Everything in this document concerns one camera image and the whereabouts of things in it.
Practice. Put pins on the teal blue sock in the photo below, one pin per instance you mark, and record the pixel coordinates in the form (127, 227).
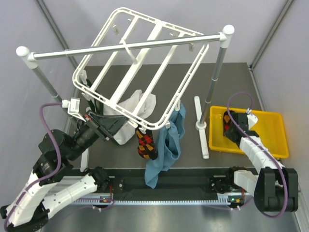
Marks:
(167, 146)

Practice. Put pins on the argyle sock red yellow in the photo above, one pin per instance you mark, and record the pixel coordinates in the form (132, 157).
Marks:
(146, 147)

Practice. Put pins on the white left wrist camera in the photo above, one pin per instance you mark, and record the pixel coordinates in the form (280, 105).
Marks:
(72, 106)

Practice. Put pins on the white metal drying rack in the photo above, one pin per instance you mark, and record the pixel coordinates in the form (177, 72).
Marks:
(125, 62)

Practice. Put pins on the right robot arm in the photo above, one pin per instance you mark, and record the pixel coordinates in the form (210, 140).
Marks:
(274, 188)

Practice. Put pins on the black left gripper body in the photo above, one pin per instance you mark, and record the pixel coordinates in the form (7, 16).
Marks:
(91, 124)

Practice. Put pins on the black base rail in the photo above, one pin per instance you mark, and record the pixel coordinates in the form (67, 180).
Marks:
(176, 184)

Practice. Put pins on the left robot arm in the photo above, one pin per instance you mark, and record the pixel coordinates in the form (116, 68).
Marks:
(33, 207)

